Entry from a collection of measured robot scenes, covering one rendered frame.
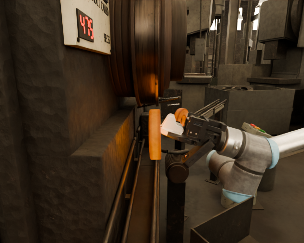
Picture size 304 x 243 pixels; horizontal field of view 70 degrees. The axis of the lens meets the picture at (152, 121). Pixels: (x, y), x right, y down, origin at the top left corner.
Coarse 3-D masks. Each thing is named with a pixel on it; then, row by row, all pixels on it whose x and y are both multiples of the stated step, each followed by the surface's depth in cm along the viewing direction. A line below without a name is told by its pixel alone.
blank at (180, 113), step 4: (180, 108) 132; (184, 108) 132; (176, 112) 130; (180, 112) 129; (184, 112) 133; (188, 112) 137; (176, 116) 128; (180, 116) 130; (184, 116) 135; (176, 120) 128; (180, 120) 130; (184, 120) 137; (184, 124) 136
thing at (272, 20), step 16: (272, 0) 362; (288, 0) 335; (272, 16) 365; (288, 16) 340; (272, 32) 368; (288, 32) 347; (256, 48) 416; (272, 48) 375; (288, 48) 389; (256, 64) 414; (288, 64) 391; (256, 80) 400; (272, 80) 366; (288, 80) 359
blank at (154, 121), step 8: (152, 112) 62; (152, 120) 60; (160, 120) 67; (152, 128) 59; (160, 128) 59; (152, 136) 59; (160, 136) 59; (152, 144) 59; (160, 144) 59; (152, 152) 60; (160, 152) 60
